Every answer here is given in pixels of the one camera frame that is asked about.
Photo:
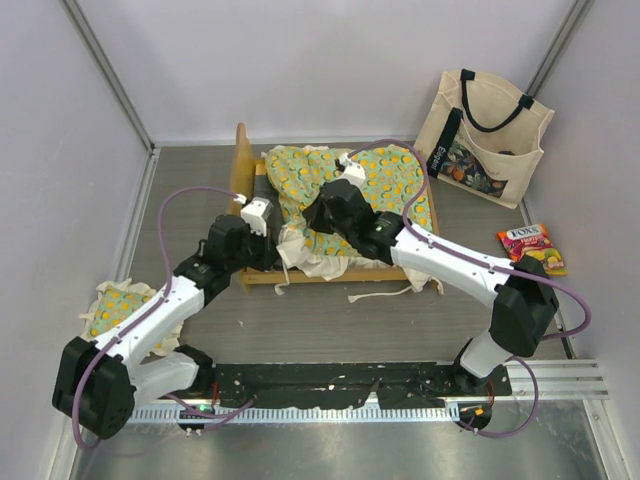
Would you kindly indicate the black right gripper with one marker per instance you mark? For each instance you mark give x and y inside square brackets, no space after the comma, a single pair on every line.
[313,216]

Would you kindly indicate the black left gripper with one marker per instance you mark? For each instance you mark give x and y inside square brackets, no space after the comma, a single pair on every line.
[268,254]

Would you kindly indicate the lemon print pet mattress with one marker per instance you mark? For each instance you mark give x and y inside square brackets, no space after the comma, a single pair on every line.
[296,173]

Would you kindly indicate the wooden pet bed frame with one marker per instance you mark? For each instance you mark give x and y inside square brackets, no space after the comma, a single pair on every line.
[248,177]

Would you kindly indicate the small lemon print pillow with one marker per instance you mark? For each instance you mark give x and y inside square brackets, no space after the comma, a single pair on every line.
[115,303]

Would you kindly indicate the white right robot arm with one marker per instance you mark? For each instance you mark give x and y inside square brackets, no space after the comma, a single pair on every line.
[521,301]

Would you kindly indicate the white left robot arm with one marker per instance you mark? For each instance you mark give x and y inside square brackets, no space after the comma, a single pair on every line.
[100,382]

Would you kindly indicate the beige canvas tote bag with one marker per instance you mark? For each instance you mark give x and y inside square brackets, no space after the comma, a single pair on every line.
[483,135]

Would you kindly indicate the Fox's candy packet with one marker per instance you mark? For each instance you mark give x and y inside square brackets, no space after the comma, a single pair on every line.
[533,241]

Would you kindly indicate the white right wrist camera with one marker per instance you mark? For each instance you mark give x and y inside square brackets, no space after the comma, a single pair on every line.
[351,171]

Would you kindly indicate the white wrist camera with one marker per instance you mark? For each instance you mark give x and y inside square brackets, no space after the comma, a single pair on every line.
[351,171]
[257,212]

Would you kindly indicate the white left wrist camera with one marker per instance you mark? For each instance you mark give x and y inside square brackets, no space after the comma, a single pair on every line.
[257,212]

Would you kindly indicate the aluminium rail with cable duct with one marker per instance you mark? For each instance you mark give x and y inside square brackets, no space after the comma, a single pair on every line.
[536,381]

